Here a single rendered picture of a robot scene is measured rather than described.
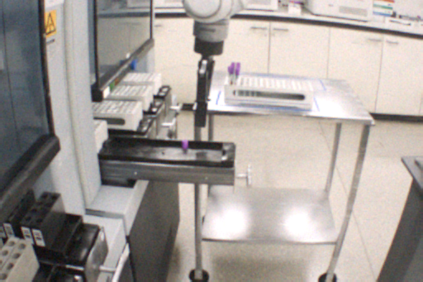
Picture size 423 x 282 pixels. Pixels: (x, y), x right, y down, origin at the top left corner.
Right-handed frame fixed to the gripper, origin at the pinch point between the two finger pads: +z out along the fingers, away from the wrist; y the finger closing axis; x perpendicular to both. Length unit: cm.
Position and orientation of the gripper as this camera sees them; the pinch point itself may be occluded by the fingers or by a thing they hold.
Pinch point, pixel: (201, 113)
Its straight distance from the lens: 107.4
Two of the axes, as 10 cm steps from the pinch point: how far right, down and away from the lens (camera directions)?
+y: -1.6, 3.6, -9.2
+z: -1.1, 9.2, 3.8
